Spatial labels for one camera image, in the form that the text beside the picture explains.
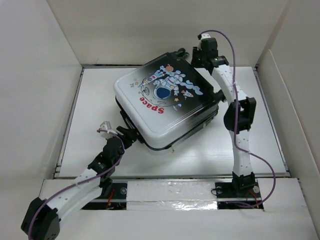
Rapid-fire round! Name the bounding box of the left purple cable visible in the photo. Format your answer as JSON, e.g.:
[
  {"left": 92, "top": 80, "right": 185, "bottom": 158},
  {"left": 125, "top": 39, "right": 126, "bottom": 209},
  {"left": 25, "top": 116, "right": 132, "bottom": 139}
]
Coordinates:
[{"left": 26, "top": 128, "right": 126, "bottom": 237}]

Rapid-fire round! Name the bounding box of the small space-print suitcase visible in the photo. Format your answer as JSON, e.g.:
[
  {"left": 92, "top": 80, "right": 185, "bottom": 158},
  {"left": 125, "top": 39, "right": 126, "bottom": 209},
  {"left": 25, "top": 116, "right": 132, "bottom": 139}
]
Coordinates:
[{"left": 113, "top": 48, "right": 219, "bottom": 151}]

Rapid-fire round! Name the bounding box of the purple cable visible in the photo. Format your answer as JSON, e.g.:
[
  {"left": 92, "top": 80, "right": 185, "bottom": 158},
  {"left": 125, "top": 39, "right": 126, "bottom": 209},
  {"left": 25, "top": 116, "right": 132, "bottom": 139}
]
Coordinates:
[
  {"left": 26, "top": 128, "right": 126, "bottom": 237},
  {"left": 197, "top": 29, "right": 277, "bottom": 209}
]

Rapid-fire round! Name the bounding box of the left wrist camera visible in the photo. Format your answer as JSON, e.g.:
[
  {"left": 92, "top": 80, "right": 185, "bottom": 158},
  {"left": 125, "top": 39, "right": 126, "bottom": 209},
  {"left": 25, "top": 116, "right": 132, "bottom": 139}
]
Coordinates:
[{"left": 97, "top": 121, "right": 113, "bottom": 139}]

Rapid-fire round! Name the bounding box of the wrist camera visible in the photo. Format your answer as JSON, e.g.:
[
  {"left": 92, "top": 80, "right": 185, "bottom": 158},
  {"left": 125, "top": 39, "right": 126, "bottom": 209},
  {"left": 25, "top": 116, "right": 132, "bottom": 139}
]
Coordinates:
[
  {"left": 97, "top": 121, "right": 113, "bottom": 139},
  {"left": 197, "top": 33, "right": 211, "bottom": 50}
]

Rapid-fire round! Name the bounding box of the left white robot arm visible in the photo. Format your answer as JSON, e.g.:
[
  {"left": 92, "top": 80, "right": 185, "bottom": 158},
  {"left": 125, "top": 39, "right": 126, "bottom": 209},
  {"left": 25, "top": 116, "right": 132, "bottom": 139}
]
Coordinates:
[{"left": 20, "top": 124, "right": 137, "bottom": 240}]

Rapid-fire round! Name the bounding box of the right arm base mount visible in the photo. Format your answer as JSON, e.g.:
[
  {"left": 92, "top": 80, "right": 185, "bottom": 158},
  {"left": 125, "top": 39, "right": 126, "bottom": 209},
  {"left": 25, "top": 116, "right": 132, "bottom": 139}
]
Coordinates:
[{"left": 211, "top": 182, "right": 264, "bottom": 210}]

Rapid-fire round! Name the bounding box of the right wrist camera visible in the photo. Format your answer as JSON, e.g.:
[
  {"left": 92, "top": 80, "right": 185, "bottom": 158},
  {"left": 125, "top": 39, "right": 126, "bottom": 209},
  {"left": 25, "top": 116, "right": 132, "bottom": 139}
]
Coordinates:
[{"left": 197, "top": 33, "right": 211, "bottom": 50}]

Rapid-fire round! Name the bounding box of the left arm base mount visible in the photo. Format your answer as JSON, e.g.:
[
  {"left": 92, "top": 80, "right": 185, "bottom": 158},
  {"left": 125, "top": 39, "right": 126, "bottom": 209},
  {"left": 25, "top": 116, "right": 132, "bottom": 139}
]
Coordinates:
[{"left": 82, "top": 181, "right": 128, "bottom": 211}]

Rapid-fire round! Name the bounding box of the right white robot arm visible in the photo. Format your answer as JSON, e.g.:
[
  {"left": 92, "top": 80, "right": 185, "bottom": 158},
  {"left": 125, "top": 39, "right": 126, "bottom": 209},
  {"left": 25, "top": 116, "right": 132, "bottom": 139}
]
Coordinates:
[{"left": 191, "top": 33, "right": 257, "bottom": 197}]

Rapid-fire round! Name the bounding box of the silver foil tape strip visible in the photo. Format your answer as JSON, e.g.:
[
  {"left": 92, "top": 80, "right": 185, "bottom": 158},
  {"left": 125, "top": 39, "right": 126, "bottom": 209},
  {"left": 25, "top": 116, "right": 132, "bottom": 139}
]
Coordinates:
[{"left": 126, "top": 179, "right": 218, "bottom": 211}]

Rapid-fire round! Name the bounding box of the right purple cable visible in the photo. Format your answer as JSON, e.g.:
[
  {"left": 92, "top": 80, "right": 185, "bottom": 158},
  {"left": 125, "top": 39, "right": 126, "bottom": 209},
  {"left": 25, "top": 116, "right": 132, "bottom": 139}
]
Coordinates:
[{"left": 197, "top": 29, "right": 277, "bottom": 209}]

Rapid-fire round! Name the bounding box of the aluminium rail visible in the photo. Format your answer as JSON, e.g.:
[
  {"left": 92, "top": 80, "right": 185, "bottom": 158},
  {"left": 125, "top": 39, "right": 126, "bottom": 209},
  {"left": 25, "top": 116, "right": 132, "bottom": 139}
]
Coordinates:
[{"left": 52, "top": 171, "right": 291, "bottom": 180}]

